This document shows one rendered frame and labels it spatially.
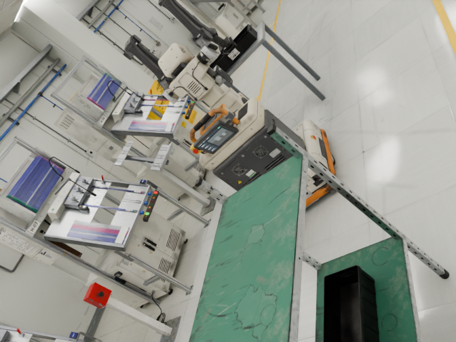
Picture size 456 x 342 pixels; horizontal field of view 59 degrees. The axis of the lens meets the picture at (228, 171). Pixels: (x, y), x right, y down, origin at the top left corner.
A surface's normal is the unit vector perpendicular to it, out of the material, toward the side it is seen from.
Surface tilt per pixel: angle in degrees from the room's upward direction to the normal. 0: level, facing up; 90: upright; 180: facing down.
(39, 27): 90
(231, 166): 90
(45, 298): 90
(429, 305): 0
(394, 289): 0
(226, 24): 90
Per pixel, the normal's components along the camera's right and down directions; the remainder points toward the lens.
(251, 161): -0.07, 0.62
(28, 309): 0.64, -0.45
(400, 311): -0.75, -0.55
